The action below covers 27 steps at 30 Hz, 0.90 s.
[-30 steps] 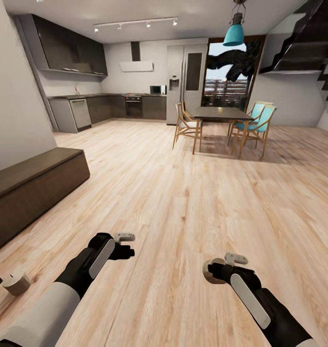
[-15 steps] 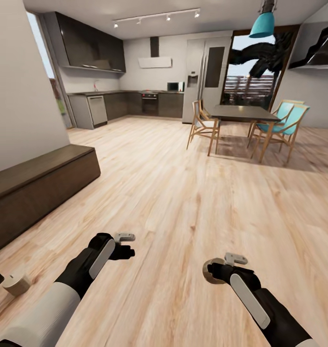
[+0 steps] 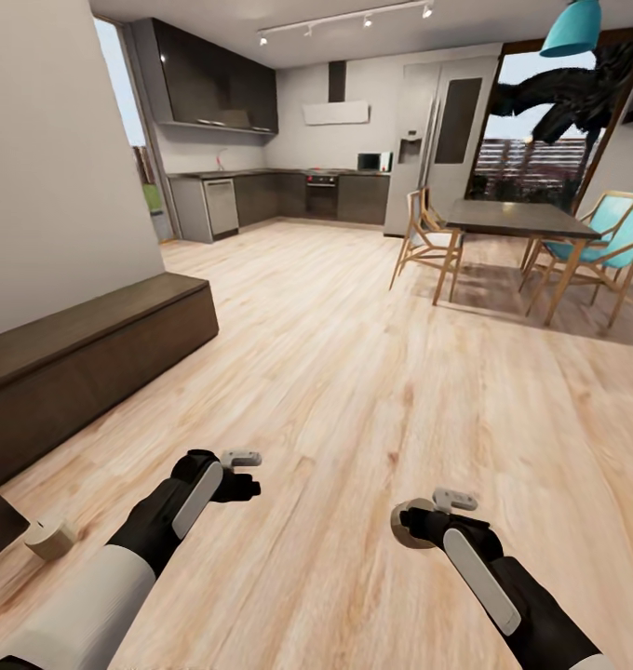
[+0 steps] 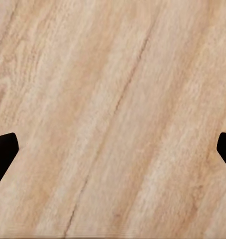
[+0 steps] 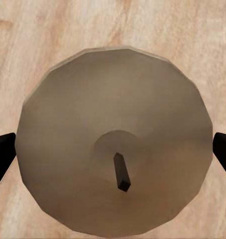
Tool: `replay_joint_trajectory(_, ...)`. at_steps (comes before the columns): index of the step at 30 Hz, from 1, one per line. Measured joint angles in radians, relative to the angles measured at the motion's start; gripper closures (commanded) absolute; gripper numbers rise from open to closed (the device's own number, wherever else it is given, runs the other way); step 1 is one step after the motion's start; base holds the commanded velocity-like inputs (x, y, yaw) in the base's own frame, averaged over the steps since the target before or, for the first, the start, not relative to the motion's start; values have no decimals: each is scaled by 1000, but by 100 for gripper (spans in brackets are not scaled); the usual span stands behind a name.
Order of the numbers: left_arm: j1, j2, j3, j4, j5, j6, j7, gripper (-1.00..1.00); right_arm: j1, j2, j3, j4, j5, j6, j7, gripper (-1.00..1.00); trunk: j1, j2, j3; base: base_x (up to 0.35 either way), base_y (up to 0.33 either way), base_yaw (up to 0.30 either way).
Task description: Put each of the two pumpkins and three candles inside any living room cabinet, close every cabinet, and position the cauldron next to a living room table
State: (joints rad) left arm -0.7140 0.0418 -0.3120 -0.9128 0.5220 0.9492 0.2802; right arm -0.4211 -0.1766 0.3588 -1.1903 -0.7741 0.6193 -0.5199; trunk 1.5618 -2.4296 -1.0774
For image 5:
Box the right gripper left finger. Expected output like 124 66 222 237
0 132 17 180

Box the pillar candle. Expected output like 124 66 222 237
14 45 213 239

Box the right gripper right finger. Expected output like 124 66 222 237
213 132 226 171

